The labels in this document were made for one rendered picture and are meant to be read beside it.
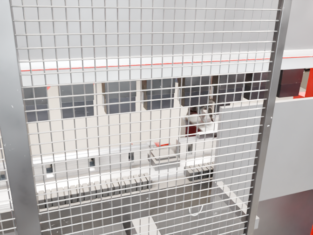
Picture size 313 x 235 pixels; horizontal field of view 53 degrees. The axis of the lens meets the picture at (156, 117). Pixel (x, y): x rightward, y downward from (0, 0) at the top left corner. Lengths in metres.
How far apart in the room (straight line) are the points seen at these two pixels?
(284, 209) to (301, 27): 1.26
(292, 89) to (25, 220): 1.60
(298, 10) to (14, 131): 1.33
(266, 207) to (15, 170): 1.79
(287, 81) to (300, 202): 0.91
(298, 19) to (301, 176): 0.71
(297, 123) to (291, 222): 1.26
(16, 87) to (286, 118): 0.99
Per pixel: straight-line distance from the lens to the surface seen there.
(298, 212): 2.50
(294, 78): 1.96
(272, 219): 2.37
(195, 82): 1.59
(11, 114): 0.68
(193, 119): 1.95
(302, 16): 1.66
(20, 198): 0.76
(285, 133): 1.34
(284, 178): 1.46
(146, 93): 1.51
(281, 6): 0.85
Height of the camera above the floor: 1.69
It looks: 21 degrees down
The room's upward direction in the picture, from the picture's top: 1 degrees clockwise
